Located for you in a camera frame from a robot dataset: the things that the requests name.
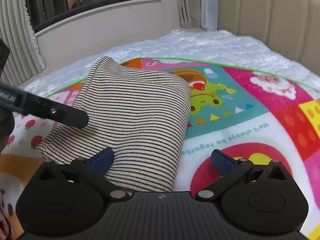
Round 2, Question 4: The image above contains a beige black striped shirt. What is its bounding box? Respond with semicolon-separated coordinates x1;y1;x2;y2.
39;57;191;192

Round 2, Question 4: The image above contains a left beige curtain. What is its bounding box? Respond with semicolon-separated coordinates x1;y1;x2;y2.
1;0;46;87

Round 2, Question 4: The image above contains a beige curtain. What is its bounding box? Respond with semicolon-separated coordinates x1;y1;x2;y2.
177;0;201;29
1;0;46;87

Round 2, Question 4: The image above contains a colourful cartoon play mat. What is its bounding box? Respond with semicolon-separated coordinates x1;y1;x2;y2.
1;58;319;239

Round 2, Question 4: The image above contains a white quilted mattress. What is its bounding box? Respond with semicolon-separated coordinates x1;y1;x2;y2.
24;30;319;99

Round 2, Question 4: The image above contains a beige padded headboard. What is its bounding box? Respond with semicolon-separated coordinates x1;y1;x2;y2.
217;0;319;74

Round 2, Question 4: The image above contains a grey rolled bedding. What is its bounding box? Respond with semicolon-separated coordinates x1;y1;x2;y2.
201;0;219;31

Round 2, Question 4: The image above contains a right beige curtain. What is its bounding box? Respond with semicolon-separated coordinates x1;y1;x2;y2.
177;0;201;29

